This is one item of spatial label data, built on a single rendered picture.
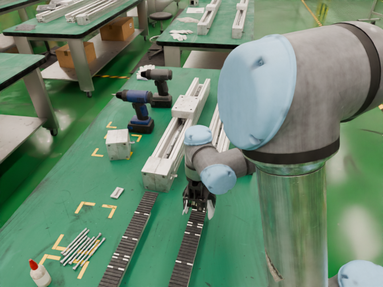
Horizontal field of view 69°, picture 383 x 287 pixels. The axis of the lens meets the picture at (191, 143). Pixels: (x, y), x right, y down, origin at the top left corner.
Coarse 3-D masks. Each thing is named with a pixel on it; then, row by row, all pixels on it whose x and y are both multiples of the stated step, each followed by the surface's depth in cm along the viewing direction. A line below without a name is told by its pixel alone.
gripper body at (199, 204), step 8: (192, 184) 80; (200, 184) 79; (192, 192) 84; (200, 192) 82; (208, 192) 84; (192, 200) 83; (200, 200) 82; (184, 208) 86; (192, 208) 86; (200, 208) 84
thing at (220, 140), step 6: (216, 108) 142; (216, 114) 137; (216, 120) 133; (210, 126) 129; (216, 126) 132; (222, 126) 134; (216, 132) 132; (222, 132) 132; (216, 138) 126; (222, 138) 121; (216, 144) 122; (222, 144) 118; (228, 144) 123; (222, 150) 114
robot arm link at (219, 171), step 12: (204, 156) 68; (216, 156) 68; (228, 156) 67; (240, 156) 67; (204, 168) 66; (216, 168) 64; (228, 168) 65; (240, 168) 67; (204, 180) 66; (216, 180) 63; (228, 180) 64; (216, 192) 66
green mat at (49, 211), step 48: (96, 144) 133; (144, 144) 132; (48, 192) 108; (96, 192) 108; (144, 192) 108; (240, 192) 107; (0, 240) 91; (48, 240) 91; (144, 240) 91; (240, 240) 90
